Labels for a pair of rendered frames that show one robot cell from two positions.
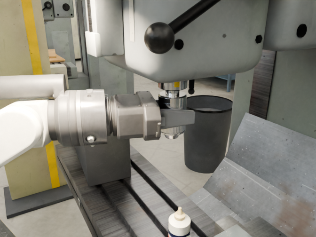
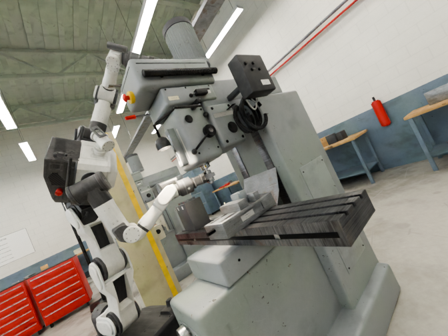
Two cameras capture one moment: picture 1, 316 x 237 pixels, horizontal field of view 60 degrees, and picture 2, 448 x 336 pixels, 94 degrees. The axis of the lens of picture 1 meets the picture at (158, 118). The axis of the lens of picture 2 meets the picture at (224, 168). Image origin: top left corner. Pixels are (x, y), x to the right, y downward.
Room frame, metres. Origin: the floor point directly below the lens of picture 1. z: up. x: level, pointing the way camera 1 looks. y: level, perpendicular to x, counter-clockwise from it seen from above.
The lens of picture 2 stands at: (-0.76, 0.03, 1.20)
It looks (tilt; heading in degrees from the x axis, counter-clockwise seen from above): 2 degrees up; 353
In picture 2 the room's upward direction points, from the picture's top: 25 degrees counter-clockwise
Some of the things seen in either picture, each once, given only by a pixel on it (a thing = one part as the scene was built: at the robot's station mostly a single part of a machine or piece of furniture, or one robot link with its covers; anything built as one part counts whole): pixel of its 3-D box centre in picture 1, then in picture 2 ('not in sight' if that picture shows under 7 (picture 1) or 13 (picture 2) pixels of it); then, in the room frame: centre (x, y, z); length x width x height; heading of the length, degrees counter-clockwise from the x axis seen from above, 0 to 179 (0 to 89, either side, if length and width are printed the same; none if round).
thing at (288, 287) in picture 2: not in sight; (264, 307); (0.42, 0.00, 0.46); 0.81 x 0.32 x 0.60; 120
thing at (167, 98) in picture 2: not in sight; (183, 105); (0.45, -0.06, 1.68); 0.34 x 0.24 x 0.10; 120
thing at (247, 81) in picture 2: not in sight; (253, 76); (0.30, -0.45, 1.62); 0.20 x 0.09 x 0.21; 120
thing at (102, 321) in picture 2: not in sight; (119, 315); (0.70, 0.83, 0.68); 0.21 x 0.20 x 0.13; 49
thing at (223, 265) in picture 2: not in sight; (239, 244); (0.43, -0.02, 0.82); 0.50 x 0.35 x 0.12; 120
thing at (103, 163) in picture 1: (98, 133); (191, 213); (0.74, 0.17, 1.06); 0.22 x 0.12 x 0.20; 24
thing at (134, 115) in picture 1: (117, 117); (194, 183); (0.42, 0.07, 1.23); 0.13 x 0.12 x 0.10; 12
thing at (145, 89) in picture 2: not in sight; (169, 85); (0.44, -0.04, 1.81); 0.47 x 0.26 x 0.16; 120
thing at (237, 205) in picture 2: not in sight; (233, 206); (0.26, -0.06, 1.05); 0.15 x 0.06 x 0.04; 32
